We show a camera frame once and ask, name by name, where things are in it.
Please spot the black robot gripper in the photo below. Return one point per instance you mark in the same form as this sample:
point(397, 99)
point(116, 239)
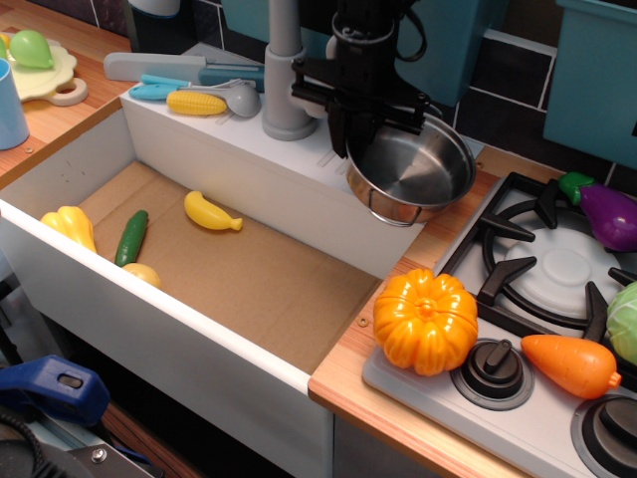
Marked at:
point(359, 82)

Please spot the stainless steel pot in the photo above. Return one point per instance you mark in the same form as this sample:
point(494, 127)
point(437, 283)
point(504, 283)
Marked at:
point(404, 178)

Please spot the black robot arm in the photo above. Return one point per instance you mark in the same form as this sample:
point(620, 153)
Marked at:
point(375, 23)

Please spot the white toy sink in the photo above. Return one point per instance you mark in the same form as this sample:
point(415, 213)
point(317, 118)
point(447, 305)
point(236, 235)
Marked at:
point(243, 318)

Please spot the grey toy faucet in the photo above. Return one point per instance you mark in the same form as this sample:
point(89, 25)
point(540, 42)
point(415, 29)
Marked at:
point(286, 117)

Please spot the grey toy spoon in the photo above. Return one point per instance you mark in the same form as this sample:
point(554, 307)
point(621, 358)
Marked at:
point(240, 96)

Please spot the teal cabinet box centre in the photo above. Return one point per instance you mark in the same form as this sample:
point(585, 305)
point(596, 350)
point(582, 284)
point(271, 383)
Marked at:
point(454, 32)

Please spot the teal cabinet box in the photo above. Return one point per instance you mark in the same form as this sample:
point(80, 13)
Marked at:
point(454, 32)
point(592, 100)

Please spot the yellow toy corn cob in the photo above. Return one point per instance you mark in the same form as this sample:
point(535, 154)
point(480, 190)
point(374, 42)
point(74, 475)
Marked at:
point(195, 104)

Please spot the yellow toy banana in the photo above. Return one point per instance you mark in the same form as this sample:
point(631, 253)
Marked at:
point(208, 215)

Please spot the grey toy cleaver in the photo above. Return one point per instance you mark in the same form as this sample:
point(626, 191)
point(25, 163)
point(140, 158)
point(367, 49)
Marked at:
point(197, 70)

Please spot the blue toy knife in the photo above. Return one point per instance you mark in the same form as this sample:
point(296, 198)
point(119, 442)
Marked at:
point(155, 88)

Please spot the orange toy pumpkin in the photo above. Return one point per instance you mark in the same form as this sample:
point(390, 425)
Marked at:
point(425, 322)

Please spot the dark canister with white top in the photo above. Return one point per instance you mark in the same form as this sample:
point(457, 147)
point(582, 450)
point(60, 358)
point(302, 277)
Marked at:
point(164, 27)

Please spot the black burner grate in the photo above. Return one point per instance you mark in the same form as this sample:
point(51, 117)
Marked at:
point(535, 268)

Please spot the teal cabinet box right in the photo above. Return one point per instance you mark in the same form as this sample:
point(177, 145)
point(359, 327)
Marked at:
point(592, 100)

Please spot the green toy cucumber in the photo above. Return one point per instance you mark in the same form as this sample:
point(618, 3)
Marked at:
point(131, 238)

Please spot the yellow toy lemon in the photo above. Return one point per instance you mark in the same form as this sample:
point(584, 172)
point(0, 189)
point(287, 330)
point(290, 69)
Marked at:
point(144, 273)

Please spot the purple toy eggplant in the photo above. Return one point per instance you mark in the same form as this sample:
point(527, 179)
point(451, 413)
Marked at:
point(611, 214)

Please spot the black stove knob left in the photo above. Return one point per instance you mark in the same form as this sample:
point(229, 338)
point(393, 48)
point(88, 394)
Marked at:
point(495, 376)

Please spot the black stove knob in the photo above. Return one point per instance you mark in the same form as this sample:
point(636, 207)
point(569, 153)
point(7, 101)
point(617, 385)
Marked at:
point(603, 433)
point(495, 376)

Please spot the pale yellow cutting board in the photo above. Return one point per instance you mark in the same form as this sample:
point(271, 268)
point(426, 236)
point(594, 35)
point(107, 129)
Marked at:
point(58, 85)

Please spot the yellow toy squash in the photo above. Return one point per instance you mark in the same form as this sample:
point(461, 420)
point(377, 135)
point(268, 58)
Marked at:
point(74, 223)

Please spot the grey toy stove top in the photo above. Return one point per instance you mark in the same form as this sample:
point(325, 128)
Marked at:
point(544, 386)

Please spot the green toy pear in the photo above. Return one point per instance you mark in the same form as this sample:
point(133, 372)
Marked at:
point(30, 49)

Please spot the green toy cabbage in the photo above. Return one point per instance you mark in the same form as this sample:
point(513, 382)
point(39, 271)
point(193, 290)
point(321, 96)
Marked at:
point(621, 322)

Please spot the light blue cup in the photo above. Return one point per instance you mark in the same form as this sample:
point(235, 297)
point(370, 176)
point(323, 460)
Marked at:
point(13, 127)

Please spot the orange toy carrot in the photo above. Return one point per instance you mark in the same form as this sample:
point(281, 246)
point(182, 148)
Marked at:
point(583, 368)

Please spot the black stove knob right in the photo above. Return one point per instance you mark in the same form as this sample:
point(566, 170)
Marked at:
point(603, 433)

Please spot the blue clamp handle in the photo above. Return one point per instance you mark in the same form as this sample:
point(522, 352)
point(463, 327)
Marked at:
point(56, 387)

